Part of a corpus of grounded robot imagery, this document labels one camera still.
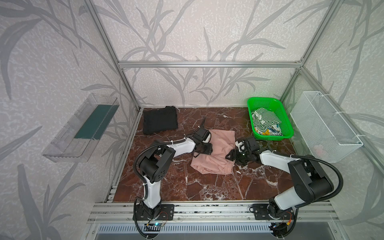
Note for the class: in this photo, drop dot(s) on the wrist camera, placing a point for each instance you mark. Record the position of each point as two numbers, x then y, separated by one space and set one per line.
202 135
246 145

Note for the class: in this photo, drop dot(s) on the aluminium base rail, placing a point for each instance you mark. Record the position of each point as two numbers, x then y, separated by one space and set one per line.
209 212

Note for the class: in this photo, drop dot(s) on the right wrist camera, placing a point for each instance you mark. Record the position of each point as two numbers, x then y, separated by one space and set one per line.
246 145

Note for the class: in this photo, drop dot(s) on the black shirt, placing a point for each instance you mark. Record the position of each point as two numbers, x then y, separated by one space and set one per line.
159 120

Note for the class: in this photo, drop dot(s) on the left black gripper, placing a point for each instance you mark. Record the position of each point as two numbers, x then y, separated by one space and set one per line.
205 147

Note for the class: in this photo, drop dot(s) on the white wire basket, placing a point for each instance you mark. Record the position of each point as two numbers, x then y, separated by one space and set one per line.
324 130

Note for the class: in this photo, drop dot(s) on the aluminium frame crossbar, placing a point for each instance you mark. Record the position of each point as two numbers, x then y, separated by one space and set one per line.
207 64

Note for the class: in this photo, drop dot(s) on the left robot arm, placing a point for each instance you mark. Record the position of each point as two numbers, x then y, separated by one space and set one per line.
153 163

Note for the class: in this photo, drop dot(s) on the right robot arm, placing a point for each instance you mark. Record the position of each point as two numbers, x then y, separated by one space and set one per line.
310 181

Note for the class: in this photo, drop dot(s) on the clear plastic wall bin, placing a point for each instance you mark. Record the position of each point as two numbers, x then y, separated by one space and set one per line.
77 140

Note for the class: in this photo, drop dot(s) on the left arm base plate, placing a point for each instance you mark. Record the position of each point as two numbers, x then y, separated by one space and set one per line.
162 212

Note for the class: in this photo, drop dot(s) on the green white striped garment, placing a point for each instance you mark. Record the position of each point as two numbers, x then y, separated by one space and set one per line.
264 119

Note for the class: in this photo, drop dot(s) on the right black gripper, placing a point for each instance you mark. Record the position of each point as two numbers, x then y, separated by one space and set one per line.
237 154

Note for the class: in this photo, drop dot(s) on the yellow blue patterned garment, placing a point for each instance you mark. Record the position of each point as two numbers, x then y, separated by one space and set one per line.
269 132

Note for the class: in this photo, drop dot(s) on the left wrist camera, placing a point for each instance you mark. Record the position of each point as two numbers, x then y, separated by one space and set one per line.
202 135

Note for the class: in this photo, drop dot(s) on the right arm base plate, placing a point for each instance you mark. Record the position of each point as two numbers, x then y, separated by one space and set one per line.
271 212

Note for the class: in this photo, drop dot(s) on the green circuit board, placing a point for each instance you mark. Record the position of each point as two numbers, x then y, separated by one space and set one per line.
154 227

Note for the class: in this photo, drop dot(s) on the green plastic basket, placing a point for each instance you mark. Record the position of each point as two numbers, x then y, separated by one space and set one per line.
275 106

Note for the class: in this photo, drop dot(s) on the pink garment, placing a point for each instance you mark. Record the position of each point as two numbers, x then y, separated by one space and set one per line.
216 163

